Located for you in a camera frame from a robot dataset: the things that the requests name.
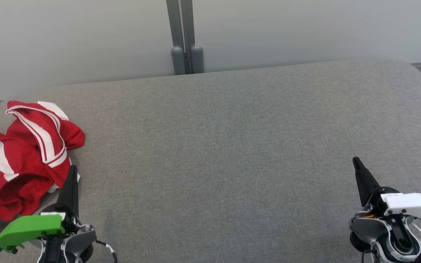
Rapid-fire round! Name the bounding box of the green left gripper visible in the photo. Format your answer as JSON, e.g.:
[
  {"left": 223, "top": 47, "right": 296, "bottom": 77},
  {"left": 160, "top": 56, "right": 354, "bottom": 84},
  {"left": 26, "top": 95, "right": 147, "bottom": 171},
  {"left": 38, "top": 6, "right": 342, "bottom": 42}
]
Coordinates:
[{"left": 0, "top": 165, "right": 79, "bottom": 254}]

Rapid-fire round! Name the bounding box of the grey partition post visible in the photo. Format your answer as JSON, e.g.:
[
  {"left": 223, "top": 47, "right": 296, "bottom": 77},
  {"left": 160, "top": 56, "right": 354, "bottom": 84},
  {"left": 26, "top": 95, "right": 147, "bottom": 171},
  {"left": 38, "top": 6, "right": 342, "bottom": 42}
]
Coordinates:
[
  {"left": 166, "top": 0, "right": 186, "bottom": 75},
  {"left": 181, "top": 0, "right": 204, "bottom": 74}
]

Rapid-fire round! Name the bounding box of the black left arm cable bundle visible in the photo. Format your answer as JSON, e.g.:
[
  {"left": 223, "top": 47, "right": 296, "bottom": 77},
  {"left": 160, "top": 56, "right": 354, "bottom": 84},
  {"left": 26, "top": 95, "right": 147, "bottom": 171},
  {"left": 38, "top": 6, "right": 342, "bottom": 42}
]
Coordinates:
[{"left": 95, "top": 239, "right": 118, "bottom": 263}]

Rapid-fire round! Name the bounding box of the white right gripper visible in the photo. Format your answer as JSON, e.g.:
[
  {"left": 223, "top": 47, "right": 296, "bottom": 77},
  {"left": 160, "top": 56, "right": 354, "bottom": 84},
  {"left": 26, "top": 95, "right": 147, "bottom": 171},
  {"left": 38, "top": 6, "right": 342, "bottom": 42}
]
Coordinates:
[{"left": 352, "top": 157, "right": 421, "bottom": 221}]

